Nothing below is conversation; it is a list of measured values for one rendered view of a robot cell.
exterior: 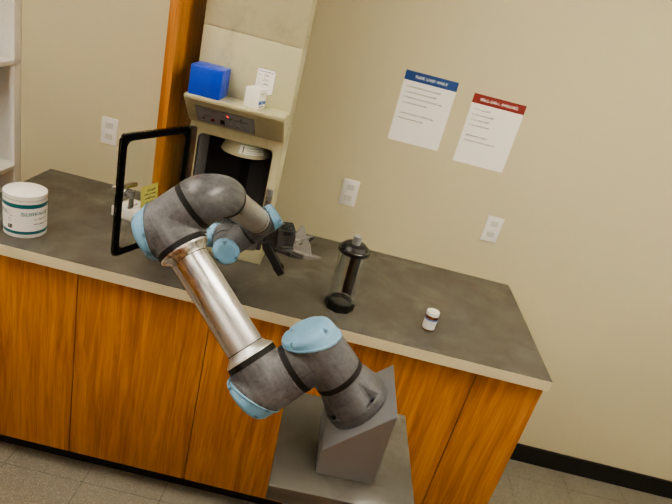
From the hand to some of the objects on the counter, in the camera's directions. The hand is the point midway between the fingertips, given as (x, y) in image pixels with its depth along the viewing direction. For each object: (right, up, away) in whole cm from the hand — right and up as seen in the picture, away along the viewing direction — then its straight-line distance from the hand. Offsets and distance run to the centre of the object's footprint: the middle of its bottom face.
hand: (317, 249), depth 180 cm
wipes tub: (-99, +6, +7) cm, 99 cm away
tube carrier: (+7, -18, +11) cm, 22 cm away
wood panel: (-58, +10, +38) cm, 70 cm away
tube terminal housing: (-37, +3, +36) cm, 52 cm away
